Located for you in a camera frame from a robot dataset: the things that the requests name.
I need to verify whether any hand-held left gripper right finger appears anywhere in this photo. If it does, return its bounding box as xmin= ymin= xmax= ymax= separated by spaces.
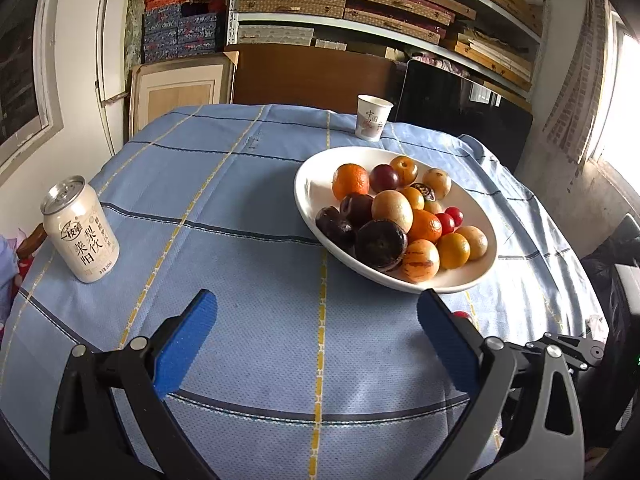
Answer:
xmin=417 ymin=288 xmax=586 ymax=480

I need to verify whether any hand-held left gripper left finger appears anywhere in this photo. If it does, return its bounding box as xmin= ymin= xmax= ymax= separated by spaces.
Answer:
xmin=49 ymin=288 xmax=218 ymax=480

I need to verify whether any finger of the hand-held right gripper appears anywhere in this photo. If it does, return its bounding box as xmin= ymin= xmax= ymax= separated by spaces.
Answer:
xmin=525 ymin=332 xmax=607 ymax=372

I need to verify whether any striped pepino melon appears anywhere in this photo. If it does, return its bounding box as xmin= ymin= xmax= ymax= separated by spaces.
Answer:
xmin=401 ymin=239 xmax=441 ymax=282

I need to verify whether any yellow-orange round fruit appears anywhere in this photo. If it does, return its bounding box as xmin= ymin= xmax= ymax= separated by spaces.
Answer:
xmin=436 ymin=232 xmax=471 ymax=270

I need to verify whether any tan passion fruit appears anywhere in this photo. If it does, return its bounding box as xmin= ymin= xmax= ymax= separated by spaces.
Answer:
xmin=422 ymin=168 xmax=452 ymax=200
xmin=371 ymin=189 xmax=414 ymax=234
xmin=456 ymin=225 xmax=489 ymax=262

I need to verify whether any mandarin orange with green stem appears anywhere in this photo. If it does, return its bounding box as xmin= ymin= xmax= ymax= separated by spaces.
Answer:
xmin=407 ymin=208 xmax=443 ymax=243

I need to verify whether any dark mangosteen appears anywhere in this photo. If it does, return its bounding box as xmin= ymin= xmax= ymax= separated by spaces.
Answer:
xmin=355 ymin=219 xmax=408 ymax=272
xmin=315 ymin=206 xmax=357 ymax=251

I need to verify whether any small orange striped fruit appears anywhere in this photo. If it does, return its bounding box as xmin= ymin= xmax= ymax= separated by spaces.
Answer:
xmin=398 ymin=186 xmax=426 ymax=211

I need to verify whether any dark red plum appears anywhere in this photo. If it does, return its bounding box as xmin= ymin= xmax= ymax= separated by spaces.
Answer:
xmin=369 ymin=164 xmax=400 ymax=194
xmin=340 ymin=192 xmax=375 ymax=228

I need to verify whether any smooth orange round fruit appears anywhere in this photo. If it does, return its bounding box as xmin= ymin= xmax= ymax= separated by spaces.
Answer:
xmin=390 ymin=155 xmax=419 ymax=185

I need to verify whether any large mandarin orange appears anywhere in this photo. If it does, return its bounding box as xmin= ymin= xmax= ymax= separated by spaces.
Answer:
xmin=332 ymin=163 xmax=371 ymax=201

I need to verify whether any white oval plate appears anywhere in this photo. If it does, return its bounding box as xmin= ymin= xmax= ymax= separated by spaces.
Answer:
xmin=293 ymin=146 xmax=498 ymax=295

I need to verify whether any crumpled white tissue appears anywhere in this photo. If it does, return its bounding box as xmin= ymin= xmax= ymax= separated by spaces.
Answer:
xmin=582 ymin=312 xmax=608 ymax=341

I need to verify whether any blue plaid tablecloth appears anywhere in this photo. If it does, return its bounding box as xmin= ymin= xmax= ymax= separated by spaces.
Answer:
xmin=0 ymin=104 xmax=608 ymax=480

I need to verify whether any black jacket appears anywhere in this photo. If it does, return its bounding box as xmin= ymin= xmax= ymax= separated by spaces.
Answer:
xmin=580 ymin=212 xmax=640 ymax=281

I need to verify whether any white drink can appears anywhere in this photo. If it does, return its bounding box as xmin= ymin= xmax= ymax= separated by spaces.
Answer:
xmin=40 ymin=175 xmax=120 ymax=284

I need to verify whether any blue printed cloth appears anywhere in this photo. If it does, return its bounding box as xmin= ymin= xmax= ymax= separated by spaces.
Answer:
xmin=0 ymin=235 xmax=21 ymax=323

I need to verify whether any black flat screen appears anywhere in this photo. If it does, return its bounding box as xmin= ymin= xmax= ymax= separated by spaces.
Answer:
xmin=395 ymin=58 xmax=533 ymax=173

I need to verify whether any white paper cup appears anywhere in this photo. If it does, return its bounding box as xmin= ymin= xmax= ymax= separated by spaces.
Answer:
xmin=355 ymin=94 xmax=395 ymax=141

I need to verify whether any bright window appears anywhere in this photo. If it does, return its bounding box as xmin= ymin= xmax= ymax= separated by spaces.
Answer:
xmin=587 ymin=5 xmax=640 ymax=196

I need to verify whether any light wood framed panel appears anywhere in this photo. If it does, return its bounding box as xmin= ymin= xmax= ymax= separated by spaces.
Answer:
xmin=129 ymin=55 xmax=236 ymax=138

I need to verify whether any brick pattern curtain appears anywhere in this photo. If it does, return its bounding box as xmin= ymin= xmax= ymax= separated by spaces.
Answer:
xmin=542 ymin=0 xmax=608 ymax=166

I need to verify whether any pink floral cloth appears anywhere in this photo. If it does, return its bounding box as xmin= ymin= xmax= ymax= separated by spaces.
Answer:
xmin=407 ymin=50 xmax=468 ymax=77

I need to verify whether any brown wooden board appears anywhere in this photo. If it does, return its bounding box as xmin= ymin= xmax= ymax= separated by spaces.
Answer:
xmin=224 ymin=43 xmax=408 ymax=123

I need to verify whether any white leaning strip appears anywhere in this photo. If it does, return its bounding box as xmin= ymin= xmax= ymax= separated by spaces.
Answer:
xmin=95 ymin=0 xmax=131 ymax=156

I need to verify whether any stack of blue floral boxes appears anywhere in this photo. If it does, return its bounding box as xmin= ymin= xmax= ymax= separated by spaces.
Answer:
xmin=142 ymin=0 xmax=228 ymax=65

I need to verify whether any white framed window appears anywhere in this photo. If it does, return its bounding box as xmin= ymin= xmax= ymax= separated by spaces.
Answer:
xmin=0 ymin=0 xmax=68 ymax=171

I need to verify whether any green marbled slab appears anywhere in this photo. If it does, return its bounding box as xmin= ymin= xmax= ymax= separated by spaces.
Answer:
xmin=122 ymin=0 xmax=148 ymax=68

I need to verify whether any shelf of flat boxes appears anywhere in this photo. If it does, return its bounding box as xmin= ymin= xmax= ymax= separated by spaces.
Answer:
xmin=235 ymin=0 xmax=546 ymax=93

